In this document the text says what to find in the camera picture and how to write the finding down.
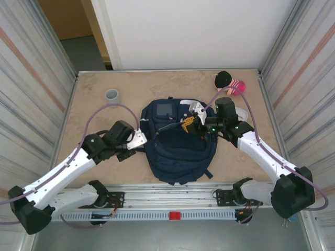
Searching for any white round case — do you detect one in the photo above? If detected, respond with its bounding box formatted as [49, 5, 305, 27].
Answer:
[235, 106, 249, 121]

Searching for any navy blue backpack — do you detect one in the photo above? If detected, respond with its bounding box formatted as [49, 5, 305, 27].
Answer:
[140, 96, 219, 186]

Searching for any pink plush doll black hair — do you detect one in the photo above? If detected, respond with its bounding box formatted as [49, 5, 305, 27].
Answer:
[214, 70, 247, 97]

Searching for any grey plastic cup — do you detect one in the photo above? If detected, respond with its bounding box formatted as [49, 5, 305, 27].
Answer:
[105, 89, 121, 105]

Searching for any blue binder clip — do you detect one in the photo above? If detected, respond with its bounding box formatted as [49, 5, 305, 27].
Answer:
[282, 215, 296, 228]

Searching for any wooden door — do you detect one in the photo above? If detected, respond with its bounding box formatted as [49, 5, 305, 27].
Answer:
[38, 0, 112, 65]

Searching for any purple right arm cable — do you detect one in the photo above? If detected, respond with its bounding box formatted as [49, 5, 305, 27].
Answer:
[204, 87, 329, 224]

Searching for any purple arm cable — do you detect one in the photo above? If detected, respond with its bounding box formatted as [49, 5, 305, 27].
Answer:
[204, 87, 329, 224]
[0, 103, 139, 228]

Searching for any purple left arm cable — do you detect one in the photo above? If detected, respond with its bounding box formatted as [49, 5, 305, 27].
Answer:
[0, 103, 139, 228]

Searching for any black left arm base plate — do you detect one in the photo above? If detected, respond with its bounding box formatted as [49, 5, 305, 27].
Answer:
[77, 191, 125, 209]

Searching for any aluminium rail frame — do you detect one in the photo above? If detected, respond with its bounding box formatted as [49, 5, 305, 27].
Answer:
[28, 182, 314, 211]

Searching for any grey slotted cable duct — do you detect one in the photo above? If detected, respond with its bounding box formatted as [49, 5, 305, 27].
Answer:
[38, 211, 236, 222]

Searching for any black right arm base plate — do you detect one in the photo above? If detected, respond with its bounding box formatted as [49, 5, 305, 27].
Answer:
[213, 189, 262, 209]

